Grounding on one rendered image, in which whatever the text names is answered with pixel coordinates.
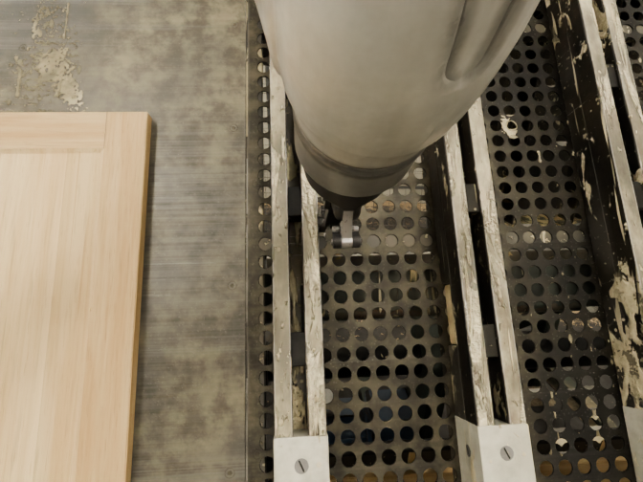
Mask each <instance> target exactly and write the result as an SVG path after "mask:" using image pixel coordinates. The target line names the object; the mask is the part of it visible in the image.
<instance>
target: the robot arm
mask: <svg viewBox="0 0 643 482"><path fill-rule="evenodd" d="M540 1H541V0H255V4H256V8H257V11H258V14H259V18H260V21H261V25H262V28H263V31H264V34H265V38H266V42H267V45H268V49H269V53H270V57H271V60H272V63H273V66H274V68H275V69H276V71H277V73H278V74H279V75H280V76H281V77H282V81H283V85H284V89H285V92H286V95H287V98H288V99H289V101H290V103H291V105H292V112H293V120H294V141H295V148H296V152H297V155H298V158H299V162H300V163H301V165H302V167H303V169H304V173H305V176H306V179H307V181H308V183H309V185H310V186H311V187H312V188H313V189H314V190H315V191H316V192H317V193H318V194H319V195H320V196H321V200H322V202H323V206H321V209H320V215H319V216H318V227H319V232H324V238H325V241H331V245H332V247H333V249H338V248H360V247H361V244H362V238H361V236H360V234H359V227H358V226H352V222H353V221H354V220H356V219H358V218H359V216H360V214H361V207H362V206H363V205H365V204H367V203H369V202H371V201H372V200H374V199H375V198H377V197H378V196H379V195H381V194H382V193H383V192H384V191H386V190H388V189H390V188H392V187H393V186H395V185H396V184H397V183H399V182H400V181H401V180H402V179H403V178H404V176H405V175H406V174H407V173H408V171H409V170H410V168H411V166H412V165H413V163H414V162H415V160H416V159H417V158H418V157H419V156H420V155H421V154H422V152H423V151H424V150H425V148H426V147H427V146H429V145H430V144H432V143H434V142H436V141H437V140H439V139H440V138H441V137H442V136H444V135H445V134H446V133H447V132H448V131H449V130H450V129H451V128H452V127H453V126H454V125H455V124H456V123H457V122H458V121H459V120H460V119H461V118H462V117H463V116H464V115H465V114H466V112H467V111H468V110H469V109H470V108H471V107H472V105H473V104H474V103H475V102H476V101H477V99H478V98H479V97H480V95H481V94H482V93H483V92H484V90H485V89H486V88H487V86H488V85H489V84H490V82H491V81H492V79H493V78H494V76H495V75H496V74H497V72H498V71H499V69H500V67H501V66H502V64H503V63H504V61H505V59H506V58H507V56H509V54H510V53H511V51H512V50H513V48H514V46H515V45H516V43H517V42H518V40H519V38H520V37H521V34H522V33H523V31H524V29H525V27H526V26H527V24H528V22H529V20H530V18H531V16H532V14H533V13H534V11H535V9H536V8H537V6H538V4H539V2H540Z"/></svg>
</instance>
